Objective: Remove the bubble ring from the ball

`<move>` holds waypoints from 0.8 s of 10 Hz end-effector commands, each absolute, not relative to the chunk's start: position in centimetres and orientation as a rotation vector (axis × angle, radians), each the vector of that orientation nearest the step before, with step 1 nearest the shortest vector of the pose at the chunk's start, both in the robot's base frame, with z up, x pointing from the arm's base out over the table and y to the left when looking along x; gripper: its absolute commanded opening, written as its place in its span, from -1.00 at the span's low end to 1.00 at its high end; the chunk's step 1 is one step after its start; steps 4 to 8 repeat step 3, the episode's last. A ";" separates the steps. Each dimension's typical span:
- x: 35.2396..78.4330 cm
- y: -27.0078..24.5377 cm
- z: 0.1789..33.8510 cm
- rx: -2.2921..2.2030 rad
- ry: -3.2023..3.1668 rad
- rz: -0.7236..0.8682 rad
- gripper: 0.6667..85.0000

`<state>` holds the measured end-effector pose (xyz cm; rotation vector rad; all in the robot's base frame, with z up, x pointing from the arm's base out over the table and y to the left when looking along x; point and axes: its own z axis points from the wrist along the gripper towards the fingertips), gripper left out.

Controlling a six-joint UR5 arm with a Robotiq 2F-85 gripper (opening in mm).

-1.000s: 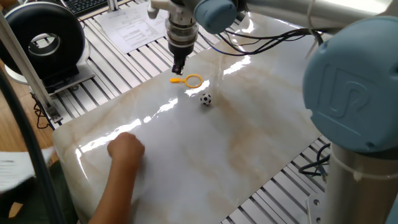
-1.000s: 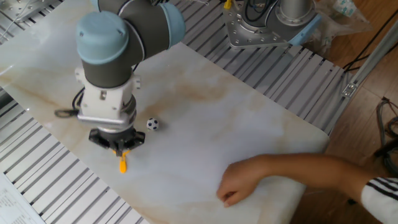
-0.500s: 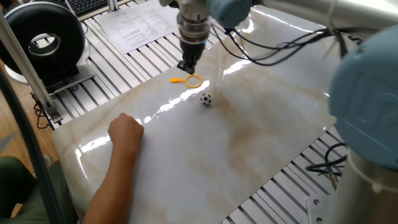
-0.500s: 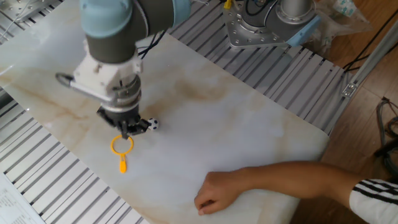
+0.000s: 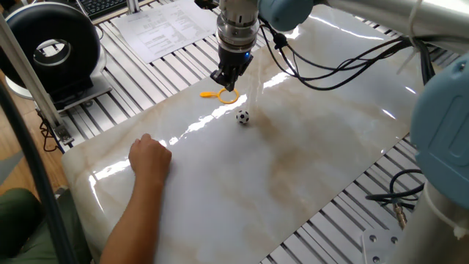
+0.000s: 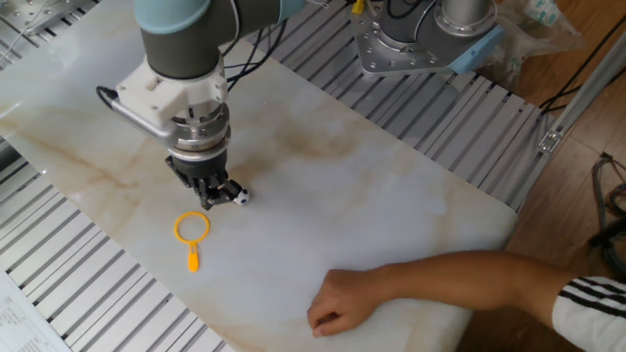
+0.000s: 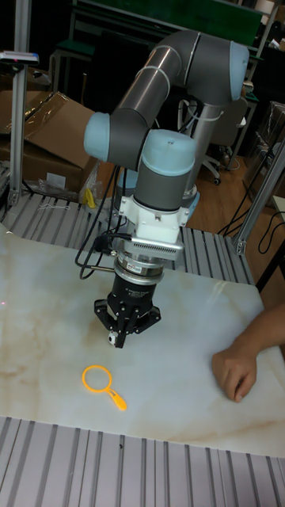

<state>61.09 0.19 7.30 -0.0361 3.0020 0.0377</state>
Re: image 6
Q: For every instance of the perforated metal plate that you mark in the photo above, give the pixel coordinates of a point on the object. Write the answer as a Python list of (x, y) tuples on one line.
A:
[(34, 14)]

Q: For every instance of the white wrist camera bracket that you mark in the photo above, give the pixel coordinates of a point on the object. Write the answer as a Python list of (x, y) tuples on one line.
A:
[(156, 93)]

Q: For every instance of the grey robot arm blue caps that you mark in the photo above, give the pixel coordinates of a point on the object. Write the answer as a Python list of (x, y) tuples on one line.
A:
[(181, 49)]

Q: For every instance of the aluminium frame beam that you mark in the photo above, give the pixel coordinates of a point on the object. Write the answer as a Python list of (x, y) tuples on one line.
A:
[(577, 102)]

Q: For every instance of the white black striped sleeve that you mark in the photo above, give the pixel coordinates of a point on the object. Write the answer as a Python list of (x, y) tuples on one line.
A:
[(592, 313)]

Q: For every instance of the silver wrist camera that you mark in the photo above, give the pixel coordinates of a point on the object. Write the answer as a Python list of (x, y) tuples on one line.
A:
[(139, 122)]

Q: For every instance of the yellow plastic piece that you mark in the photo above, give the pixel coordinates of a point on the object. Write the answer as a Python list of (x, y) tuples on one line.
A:
[(358, 6)]

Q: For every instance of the glossy marble pattern mat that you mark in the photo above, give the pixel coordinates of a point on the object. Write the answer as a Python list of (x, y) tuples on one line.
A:
[(318, 195)]

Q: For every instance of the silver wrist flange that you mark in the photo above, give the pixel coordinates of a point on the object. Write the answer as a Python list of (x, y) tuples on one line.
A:
[(203, 134)]

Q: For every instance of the small black white soccer ball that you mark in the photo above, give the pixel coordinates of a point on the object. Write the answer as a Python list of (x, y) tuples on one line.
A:
[(241, 197)]

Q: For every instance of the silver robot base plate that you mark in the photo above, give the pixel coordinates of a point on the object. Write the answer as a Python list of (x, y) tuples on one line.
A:
[(386, 54)]

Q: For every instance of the clear plastic bag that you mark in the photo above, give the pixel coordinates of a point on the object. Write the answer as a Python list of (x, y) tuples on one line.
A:
[(533, 34)]

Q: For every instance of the person's bare hand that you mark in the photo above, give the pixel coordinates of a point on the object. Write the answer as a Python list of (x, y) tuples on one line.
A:
[(347, 298)]

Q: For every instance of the white printed paper sheet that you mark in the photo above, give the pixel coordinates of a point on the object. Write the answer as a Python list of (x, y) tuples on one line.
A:
[(24, 322)]

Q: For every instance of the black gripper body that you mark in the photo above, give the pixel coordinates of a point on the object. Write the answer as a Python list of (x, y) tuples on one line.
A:
[(200, 171)]

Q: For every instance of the person's bare forearm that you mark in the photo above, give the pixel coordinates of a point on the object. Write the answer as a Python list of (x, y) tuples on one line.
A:
[(464, 278)]

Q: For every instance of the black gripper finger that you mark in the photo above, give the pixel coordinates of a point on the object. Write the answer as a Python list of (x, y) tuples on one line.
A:
[(231, 187), (212, 198)]

